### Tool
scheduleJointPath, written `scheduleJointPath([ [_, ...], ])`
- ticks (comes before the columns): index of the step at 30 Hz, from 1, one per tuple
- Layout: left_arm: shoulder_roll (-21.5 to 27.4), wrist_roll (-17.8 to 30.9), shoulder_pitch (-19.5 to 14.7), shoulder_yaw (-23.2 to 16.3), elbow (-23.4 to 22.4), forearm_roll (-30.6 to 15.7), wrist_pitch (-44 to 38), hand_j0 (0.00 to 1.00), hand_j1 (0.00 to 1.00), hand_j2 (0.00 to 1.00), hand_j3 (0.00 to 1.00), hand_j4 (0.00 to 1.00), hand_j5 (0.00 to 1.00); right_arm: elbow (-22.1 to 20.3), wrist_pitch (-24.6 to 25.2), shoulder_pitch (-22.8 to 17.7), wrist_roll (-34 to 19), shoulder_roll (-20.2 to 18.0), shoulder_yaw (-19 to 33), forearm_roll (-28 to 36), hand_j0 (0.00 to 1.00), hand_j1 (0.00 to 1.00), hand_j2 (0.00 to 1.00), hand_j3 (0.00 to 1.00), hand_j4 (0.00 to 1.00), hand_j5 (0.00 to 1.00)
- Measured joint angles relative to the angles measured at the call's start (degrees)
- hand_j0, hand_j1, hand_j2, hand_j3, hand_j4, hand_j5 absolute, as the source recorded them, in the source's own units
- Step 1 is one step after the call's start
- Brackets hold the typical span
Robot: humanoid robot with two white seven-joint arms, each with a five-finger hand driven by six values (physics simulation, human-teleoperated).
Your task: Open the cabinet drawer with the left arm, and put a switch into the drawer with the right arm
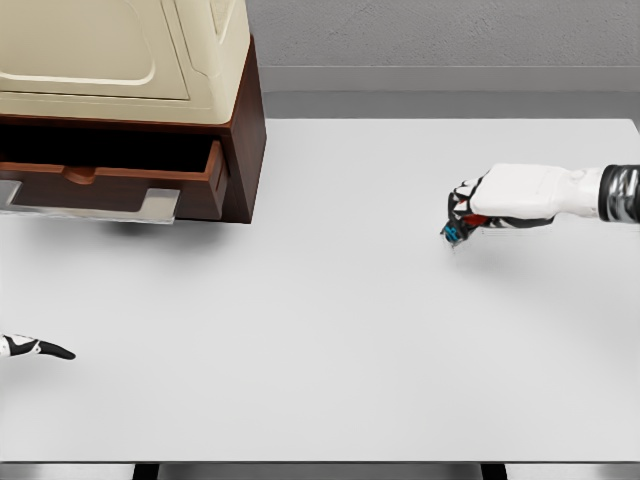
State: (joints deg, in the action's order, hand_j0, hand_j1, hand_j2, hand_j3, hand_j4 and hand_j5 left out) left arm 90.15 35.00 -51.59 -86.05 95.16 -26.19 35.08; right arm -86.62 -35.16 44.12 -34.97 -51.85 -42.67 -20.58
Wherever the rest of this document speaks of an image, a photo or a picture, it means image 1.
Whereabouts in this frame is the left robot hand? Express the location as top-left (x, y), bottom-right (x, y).
top-left (0, 333), bottom-right (77, 362)

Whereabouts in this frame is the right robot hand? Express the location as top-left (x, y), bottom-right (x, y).
top-left (445, 163), bottom-right (577, 247)

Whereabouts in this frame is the red and blue switch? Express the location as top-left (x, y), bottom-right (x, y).
top-left (440, 198), bottom-right (489, 247)

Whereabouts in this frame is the brown drawer with silver handle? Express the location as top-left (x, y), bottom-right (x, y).
top-left (0, 139), bottom-right (232, 225)

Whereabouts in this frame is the brown cabinet with cream top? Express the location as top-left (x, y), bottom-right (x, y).
top-left (0, 0), bottom-right (268, 226)

